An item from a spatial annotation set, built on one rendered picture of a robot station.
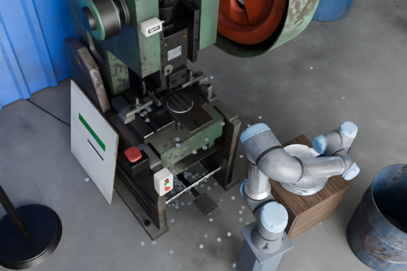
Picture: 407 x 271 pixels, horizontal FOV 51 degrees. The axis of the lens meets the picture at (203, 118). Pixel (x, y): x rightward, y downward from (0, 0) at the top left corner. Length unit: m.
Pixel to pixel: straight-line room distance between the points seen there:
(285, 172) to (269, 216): 0.38
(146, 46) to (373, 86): 2.25
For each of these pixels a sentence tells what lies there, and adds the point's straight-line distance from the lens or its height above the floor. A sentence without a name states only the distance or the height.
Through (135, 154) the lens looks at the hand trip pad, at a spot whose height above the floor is 0.76.
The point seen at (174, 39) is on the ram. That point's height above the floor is 1.14.
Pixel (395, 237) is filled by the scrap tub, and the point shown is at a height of 0.40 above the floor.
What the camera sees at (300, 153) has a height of 0.39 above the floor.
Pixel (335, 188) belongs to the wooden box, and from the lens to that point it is 2.42.
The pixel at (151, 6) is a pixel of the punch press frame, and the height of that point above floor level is 1.38.
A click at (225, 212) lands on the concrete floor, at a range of 2.62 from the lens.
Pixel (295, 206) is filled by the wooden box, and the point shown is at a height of 0.35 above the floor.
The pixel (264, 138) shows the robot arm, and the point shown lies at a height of 1.09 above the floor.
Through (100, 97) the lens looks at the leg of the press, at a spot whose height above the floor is 0.68.
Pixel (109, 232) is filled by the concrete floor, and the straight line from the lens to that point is 2.58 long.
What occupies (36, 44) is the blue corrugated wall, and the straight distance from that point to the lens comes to 3.06.
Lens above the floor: 2.31
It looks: 50 degrees down
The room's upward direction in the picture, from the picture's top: 4 degrees clockwise
